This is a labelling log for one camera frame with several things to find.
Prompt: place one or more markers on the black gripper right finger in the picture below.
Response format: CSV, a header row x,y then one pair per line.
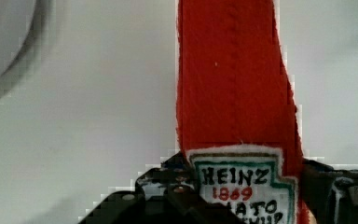
x,y
330,194

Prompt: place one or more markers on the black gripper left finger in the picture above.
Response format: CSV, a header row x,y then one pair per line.
x,y
168,194

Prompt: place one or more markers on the red felt ketchup bottle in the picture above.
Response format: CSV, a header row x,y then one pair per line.
x,y
236,116

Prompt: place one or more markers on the large grey round plate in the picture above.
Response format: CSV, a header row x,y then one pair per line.
x,y
22,24

